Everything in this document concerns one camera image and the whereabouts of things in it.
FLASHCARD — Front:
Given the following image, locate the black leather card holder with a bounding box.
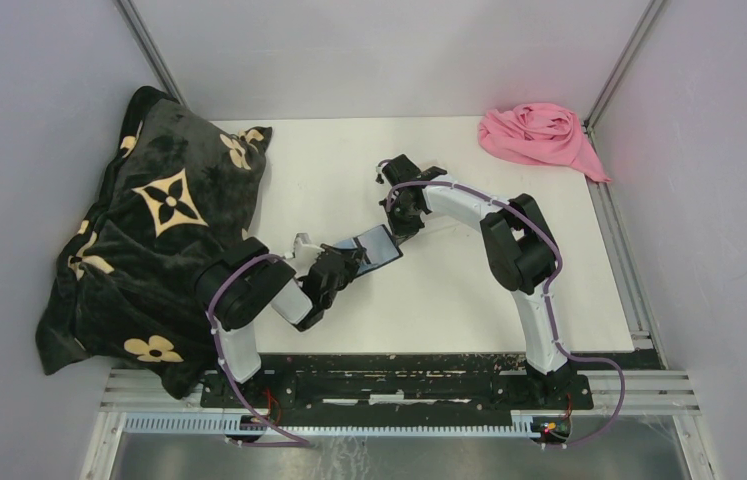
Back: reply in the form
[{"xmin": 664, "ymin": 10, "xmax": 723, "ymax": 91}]
[{"xmin": 333, "ymin": 224, "xmax": 403, "ymax": 277}]

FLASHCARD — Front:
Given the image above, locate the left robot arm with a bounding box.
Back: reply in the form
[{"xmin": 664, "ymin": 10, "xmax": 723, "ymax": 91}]
[{"xmin": 193, "ymin": 233, "xmax": 369, "ymax": 407}]

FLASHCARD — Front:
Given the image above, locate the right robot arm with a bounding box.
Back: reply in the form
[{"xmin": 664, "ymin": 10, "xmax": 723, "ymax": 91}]
[{"xmin": 376, "ymin": 155, "xmax": 573, "ymax": 408}]

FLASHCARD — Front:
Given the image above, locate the pink crumpled cloth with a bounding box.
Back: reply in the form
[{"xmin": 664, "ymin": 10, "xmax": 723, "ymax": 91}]
[{"xmin": 477, "ymin": 102, "xmax": 611, "ymax": 183}]

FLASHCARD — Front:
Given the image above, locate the black floral pillow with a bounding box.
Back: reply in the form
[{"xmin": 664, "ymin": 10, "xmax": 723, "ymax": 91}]
[{"xmin": 35, "ymin": 86, "xmax": 273, "ymax": 399}]

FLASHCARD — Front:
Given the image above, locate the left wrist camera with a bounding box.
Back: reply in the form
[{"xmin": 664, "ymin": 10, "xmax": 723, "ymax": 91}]
[{"xmin": 285, "ymin": 233, "xmax": 323, "ymax": 261}]

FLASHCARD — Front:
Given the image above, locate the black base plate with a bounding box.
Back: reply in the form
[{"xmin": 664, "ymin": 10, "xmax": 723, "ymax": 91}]
[{"xmin": 200, "ymin": 352, "xmax": 594, "ymax": 429}]

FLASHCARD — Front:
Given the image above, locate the white slotted cable duct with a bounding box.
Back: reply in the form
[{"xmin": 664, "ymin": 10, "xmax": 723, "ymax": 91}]
[{"xmin": 122, "ymin": 412, "xmax": 540, "ymax": 439}]

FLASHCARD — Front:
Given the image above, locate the aluminium frame rail right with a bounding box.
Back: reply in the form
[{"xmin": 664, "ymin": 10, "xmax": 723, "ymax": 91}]
[{"xmin": 583, "ymin": 0, "xmax": 669, "ymax": 136}]

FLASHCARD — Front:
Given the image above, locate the aluminium frame rail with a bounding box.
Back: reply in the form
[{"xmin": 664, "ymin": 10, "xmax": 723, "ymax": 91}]
[
  {"xmin": 113, "ymin": 0, "xmax": 187, "ymax": 106},
  {"xmin": 583, "ymin": 0, "xmax": 669, "ymax": 136}
]

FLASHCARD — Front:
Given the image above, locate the aluminium frame rail left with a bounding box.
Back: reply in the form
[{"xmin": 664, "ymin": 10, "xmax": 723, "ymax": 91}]
[{"xmin": 113, "ymin": 0, "xmax": 187, "ymax": 106}]

